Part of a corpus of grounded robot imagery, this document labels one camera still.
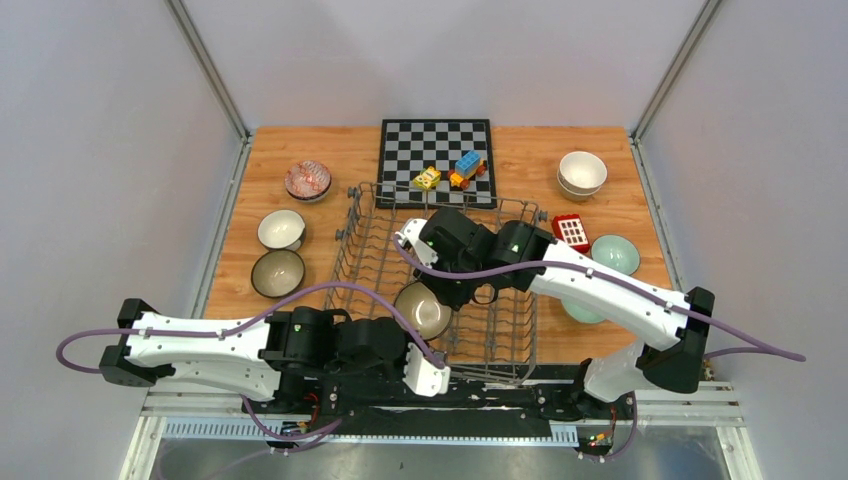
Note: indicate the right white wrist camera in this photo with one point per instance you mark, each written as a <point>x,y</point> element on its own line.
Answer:
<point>409,239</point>

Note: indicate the yellow toy car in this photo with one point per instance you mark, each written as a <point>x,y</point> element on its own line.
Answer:
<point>427,179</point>

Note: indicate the black white checkerboard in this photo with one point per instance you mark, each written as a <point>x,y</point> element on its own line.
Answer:
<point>408,146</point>

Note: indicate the blue orange toy truck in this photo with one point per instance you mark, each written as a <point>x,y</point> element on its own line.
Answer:
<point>467,168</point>

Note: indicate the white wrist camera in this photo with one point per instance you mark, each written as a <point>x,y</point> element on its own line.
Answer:
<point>421,376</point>
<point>409,239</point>

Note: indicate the black patterned bowl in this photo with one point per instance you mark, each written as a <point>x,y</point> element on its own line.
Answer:
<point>422,310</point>

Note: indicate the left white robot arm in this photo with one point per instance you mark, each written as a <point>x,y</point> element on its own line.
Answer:
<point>265,362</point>

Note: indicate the red toy block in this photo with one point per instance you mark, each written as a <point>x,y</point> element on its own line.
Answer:
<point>570,229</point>

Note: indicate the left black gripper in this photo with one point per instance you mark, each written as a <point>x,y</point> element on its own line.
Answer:
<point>399,371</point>

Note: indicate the mint green bowl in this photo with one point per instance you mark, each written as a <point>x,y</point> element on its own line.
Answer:
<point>582,315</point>

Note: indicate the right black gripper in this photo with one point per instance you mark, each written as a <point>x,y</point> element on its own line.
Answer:
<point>453,298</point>

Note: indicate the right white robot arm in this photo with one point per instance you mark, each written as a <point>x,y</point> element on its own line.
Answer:
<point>671,338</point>

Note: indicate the beige floral bowl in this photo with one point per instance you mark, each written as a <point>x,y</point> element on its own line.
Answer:
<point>575,196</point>

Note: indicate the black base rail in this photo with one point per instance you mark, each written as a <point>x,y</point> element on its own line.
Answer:
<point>470,409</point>

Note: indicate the teal white dotted bowl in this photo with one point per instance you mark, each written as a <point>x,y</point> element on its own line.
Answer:
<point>282,230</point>

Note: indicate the light blue striped bowl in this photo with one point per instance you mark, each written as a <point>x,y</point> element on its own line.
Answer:
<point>616,252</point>

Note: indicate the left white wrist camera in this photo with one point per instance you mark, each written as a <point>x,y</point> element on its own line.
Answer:
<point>421,376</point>

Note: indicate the blue zigzag bowl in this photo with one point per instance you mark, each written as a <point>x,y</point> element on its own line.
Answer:
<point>307,178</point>

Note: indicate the grey wire dish rack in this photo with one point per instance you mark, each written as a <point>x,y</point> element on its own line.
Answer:
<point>492,339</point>

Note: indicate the dark teal glazed bowl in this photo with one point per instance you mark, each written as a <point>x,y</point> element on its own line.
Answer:
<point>277,274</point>

